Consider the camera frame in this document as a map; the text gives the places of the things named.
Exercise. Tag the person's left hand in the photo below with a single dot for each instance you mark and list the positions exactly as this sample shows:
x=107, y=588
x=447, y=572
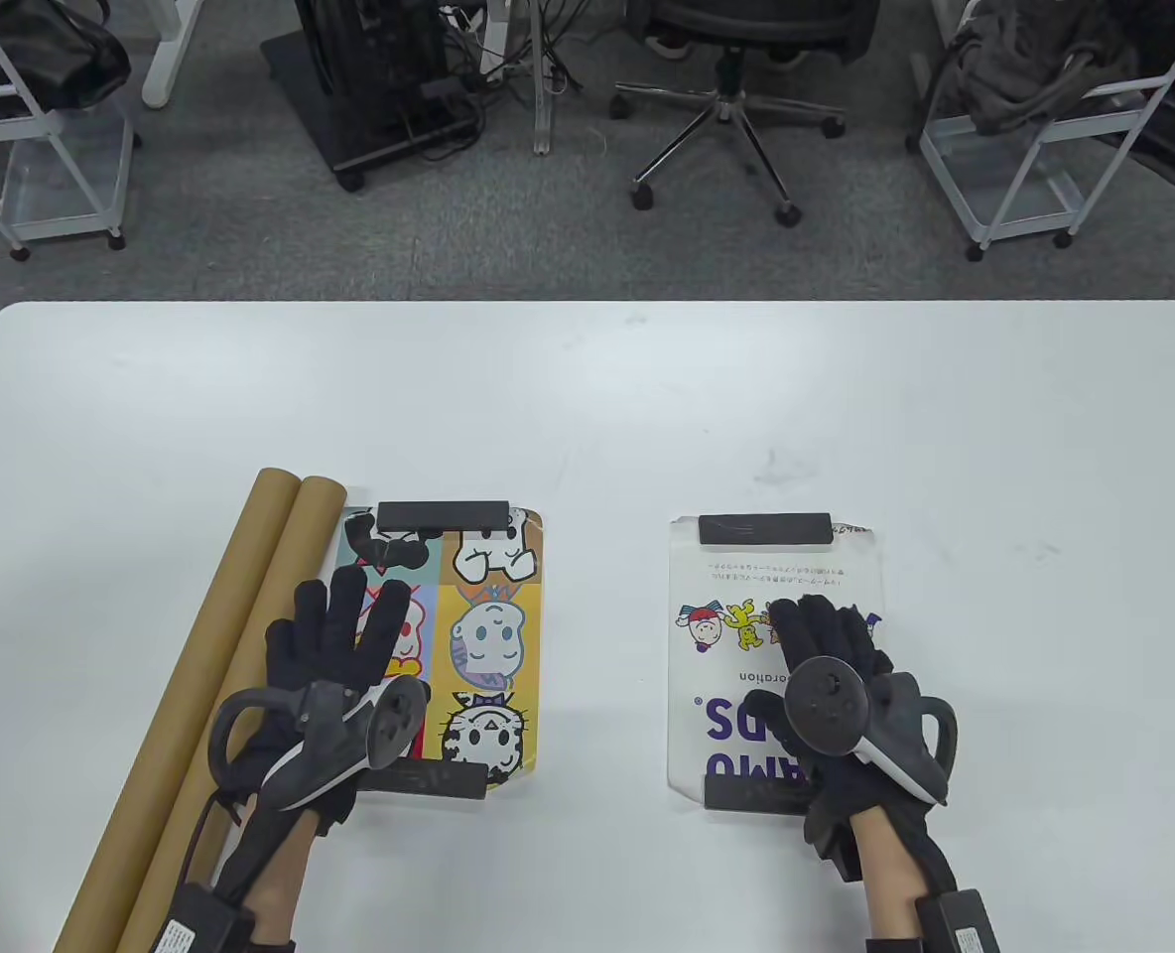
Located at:
x=334, y=635

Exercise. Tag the person's right hand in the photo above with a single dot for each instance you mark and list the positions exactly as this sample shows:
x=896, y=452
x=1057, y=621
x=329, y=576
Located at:
x=821, y=630

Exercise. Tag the brown cardboard mailing tube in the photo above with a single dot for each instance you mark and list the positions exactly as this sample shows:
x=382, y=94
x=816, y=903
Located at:
x=285, y=576
x=220, y=615

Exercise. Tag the white cartoon figures poster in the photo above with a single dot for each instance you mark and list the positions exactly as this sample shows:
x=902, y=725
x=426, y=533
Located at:
x=717, y=586

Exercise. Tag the colourful cartoon faces poster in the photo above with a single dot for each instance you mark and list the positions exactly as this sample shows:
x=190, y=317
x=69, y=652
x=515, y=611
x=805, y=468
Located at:
x=488, y=635

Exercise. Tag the black rectangular weight bar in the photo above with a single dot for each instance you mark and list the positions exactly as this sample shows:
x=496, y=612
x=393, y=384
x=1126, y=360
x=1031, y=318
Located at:
x=449, y=781
x=766, y=529
x=444, y=515
x=746, y=794

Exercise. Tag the person's right forearm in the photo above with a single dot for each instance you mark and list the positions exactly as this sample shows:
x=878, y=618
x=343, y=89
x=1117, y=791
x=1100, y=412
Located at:
x=895, y=874

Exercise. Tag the white wheeled cart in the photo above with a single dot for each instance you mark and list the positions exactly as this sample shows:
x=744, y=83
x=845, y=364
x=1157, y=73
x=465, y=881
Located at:
x=1004, y=189
x=62, y=189

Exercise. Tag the black wheeled equipment stand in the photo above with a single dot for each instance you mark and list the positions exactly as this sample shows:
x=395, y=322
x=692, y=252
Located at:
x=349, y=109

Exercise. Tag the black office chair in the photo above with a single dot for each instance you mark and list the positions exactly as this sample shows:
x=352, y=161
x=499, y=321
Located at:
x=726, y=94

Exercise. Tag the white desk leg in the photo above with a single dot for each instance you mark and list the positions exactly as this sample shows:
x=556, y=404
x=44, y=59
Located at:
x=166, y=69
x=545, y=119

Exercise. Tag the grey backpack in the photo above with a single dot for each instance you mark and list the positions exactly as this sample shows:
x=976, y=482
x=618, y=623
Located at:
x=1034, y=60

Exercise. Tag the black bag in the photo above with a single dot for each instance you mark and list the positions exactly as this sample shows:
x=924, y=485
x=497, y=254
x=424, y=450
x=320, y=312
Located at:
x=32, y=60

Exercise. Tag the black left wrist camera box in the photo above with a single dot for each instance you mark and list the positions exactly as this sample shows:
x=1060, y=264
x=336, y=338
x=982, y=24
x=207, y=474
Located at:
x=195, y=923

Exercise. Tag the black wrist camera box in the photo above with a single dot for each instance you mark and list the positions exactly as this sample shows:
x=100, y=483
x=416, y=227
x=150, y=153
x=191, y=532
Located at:
x=195, y=923
x=960, y=923

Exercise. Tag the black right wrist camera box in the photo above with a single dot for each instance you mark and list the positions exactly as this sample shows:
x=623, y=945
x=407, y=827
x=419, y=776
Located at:
x=960, y=923

